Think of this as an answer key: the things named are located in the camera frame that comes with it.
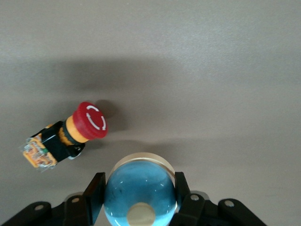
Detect red yellow emergency stop button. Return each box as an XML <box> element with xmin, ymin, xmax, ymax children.
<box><xmin>20</xmin><ymin>101</ymin><xmax>109</xmax><ymax>174</ymax></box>

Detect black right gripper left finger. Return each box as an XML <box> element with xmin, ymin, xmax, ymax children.
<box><xmin>0</xmin><ymin>172</ymin><xmax>106</xmax><ymax>226</ymax></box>

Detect blue dome call bell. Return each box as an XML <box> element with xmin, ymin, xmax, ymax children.
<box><xmin>103</xmin><ymin>152</ymin><xmax>177</xmax><ymax>226</ymax></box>

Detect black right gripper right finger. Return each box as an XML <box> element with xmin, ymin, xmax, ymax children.
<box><xmin>169</xmin><ymin>171</ymin><xmax>269</xmax><ymax>226</ymax></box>

